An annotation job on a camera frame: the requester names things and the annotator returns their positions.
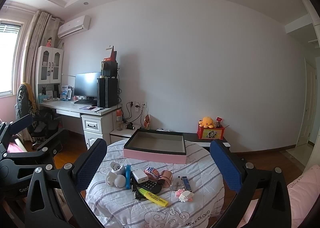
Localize white round night light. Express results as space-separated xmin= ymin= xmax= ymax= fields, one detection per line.
xmin=106 ymin=172 xmax=126 ymax=188

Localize blue highlighter marker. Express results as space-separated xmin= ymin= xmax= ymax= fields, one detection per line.
xmin=125 ymin=164 xmax=131 ymax=190

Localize white power adapter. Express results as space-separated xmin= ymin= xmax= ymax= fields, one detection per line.
xmin=132 ymin=169 xmax=149 ymax=184

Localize pink white block toy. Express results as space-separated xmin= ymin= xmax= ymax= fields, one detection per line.
xmin=175 ymin=189 xmax=194 ymax=203

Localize black remote control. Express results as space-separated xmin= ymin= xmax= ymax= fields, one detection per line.
xmin=131 ymin=179 xmax=162 ymax=194

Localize yellow highlighter marker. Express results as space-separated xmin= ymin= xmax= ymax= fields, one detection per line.
xmin=138 ymin=188 xmax=169 ymax=207

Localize rose gold metal cup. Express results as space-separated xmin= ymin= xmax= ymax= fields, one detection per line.
xmin=157 ymin=170 xmax=173 ymax=188

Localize black flower hair clip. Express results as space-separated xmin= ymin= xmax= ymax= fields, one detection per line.
xmin=131 ymin=182 xmax=145 ymax=201

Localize clear glass perfume bottle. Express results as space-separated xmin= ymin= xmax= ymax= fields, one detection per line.
xmin=170 ymin=176 xmax=184 ymax=191

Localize black office chair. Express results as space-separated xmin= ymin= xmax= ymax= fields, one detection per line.
xmin=15 ymin=82 xmax=60 ymax=150

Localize pink bedding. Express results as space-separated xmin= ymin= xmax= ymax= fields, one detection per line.
xmin=237 ymin=164 xmax=319 ymax=227

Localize white desk with drawers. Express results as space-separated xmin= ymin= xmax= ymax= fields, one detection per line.
xmin=40 ymin=100 xmax=121 ymax=148

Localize black keyboard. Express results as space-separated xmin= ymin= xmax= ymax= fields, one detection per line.
xmin=74 ymin=99 xmax=97 ymax=106

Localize white striped quilted tablecloth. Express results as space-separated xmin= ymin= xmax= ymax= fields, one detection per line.
xmin=85 ymin=140 xmax=225 ymax=227

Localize white glass door cabinet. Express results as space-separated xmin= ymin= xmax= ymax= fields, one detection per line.
xmin=34 ymin=46 xmax=64 ymax=103

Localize black computer monitor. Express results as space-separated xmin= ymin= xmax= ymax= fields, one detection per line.
xmin=74 ymin=72 xmax=100 ymax=97

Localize orange cap water bottle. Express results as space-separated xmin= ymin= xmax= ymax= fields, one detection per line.
xmin=116 ymin=109 xmax=123 ymax=131

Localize black computer tower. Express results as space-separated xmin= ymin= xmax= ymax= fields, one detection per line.
xmin=97 ymin=76 xmax=118 ymax=108

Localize white door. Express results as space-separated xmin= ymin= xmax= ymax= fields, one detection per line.
xmin=296 ymin=60 xmax=317 ymax=147

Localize doll figure on cabinet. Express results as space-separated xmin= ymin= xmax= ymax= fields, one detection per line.
xmin=46 ymin=37 xmax=53 ymax=47

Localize red cartoon storage box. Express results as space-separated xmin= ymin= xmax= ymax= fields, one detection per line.
xmin=197 ymin=126 xmax=225 ymax=140

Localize black boxes stack on tower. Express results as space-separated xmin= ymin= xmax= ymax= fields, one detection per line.
xmin=101 ymin=46 xmax=118 ymax=78

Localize anatomy model figurine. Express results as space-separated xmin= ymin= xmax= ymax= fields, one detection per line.
xmin=143 ymin=114 xmax=151 ymax=130

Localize low black white tv stand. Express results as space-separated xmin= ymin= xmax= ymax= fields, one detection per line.
xmin=109 ymin=127 xmax=231 ymax=152

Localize orange octopus plush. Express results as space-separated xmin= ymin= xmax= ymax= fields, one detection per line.
xmin=198 ymin=117 xmax=215 ymax=129

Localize beige window curtain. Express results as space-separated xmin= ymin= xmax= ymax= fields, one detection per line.
xmin=16 ymin=10 xmax=63 ymax=89

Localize pink and green box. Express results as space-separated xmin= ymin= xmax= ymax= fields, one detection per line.
xmin=123 ymin=129 xmax=187 ymax=164

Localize white wall power sockets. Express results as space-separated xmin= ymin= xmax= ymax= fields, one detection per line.
xmin=129 ymin=101 xmax=148 ymax=112

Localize white wall air conditioner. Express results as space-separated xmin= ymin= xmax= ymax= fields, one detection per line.
xmin=57 ymin=15 xmax=91 ymax=39

